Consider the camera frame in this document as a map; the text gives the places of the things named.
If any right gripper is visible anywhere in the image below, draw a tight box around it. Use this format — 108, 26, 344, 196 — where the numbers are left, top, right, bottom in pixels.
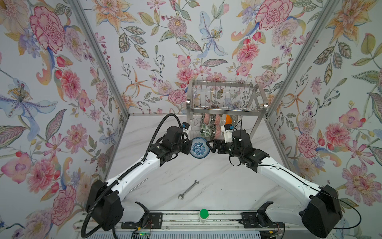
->
207, 140, 244, 161

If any green geometric pattern bowl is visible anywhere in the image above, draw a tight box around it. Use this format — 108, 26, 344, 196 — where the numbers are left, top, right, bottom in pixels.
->
231, 115, 243, 129

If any orange white bowl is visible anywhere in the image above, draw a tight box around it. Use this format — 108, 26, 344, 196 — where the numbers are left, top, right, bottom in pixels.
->
225, 115, 232, 125

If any blue floral bowl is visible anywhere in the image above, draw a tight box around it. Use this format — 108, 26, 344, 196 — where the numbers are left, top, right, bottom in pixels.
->
190, 137, 210, 159

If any black floral pattern bowl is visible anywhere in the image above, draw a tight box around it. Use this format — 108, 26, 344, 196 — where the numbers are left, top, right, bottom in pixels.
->
210, 114, 221, 127

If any green leaf pattern bowl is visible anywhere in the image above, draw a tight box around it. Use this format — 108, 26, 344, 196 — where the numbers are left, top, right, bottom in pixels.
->
200, 123, 212, 139

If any red pattern bowl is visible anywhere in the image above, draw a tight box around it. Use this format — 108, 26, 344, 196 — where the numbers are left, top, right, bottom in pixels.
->
201, 114, 210, 125

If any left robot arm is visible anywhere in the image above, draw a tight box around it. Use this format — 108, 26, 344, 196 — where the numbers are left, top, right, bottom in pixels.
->
81, 113, 192, 239

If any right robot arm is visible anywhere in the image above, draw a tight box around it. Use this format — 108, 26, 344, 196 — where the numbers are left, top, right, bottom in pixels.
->
207, 125, 361, 238

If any steel two-tier dish rack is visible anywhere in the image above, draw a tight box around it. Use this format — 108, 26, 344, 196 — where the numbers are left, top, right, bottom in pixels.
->
186, 80, 270, 139

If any steel open-end wrench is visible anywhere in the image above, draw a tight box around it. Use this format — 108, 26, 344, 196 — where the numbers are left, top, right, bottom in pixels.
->
178, 180, 200, 200

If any green emergency stop button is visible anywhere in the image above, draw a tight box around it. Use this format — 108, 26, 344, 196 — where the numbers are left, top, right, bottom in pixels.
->
199, 209, 210, 223

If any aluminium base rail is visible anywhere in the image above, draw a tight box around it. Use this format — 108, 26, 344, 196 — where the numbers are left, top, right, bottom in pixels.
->
73, 210, 329, 232

